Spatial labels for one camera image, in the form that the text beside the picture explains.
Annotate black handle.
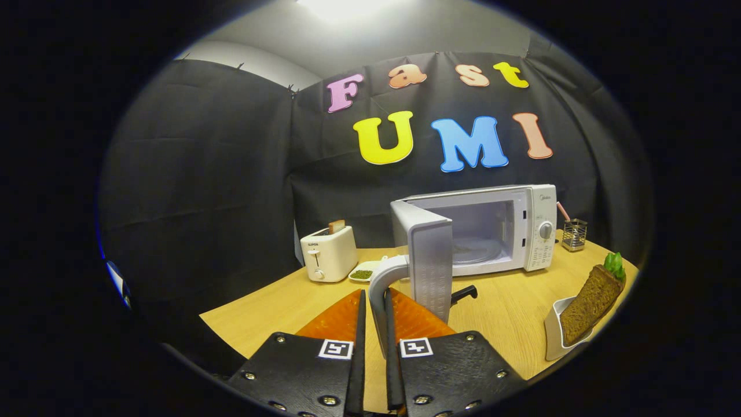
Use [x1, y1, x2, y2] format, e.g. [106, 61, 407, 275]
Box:
[450, 284, 479, 306]

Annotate white plastic tray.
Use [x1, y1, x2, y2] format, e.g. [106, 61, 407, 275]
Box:
[544, 297, 594, 362]

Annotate wire mesh holder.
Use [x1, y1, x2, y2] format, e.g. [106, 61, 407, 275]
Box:
[562, 218, 588, 252]

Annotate small dish of green seeds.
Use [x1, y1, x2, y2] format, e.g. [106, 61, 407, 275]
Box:
[349, 260, 383, 283]

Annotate brown bread lettuce sandwich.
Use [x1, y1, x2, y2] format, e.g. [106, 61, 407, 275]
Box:
[559, 252, 628, 347]

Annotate white toaster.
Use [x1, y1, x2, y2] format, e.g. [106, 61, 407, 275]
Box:
[300, 225, 359, 283]

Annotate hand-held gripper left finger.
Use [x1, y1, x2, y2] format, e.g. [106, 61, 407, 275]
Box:
[226, 288, 366, 417]

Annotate white microwave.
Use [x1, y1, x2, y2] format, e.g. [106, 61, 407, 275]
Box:
[369, 184, 557, 360]

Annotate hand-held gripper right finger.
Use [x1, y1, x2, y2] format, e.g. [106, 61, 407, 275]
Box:
[383, 288, 529, 417]

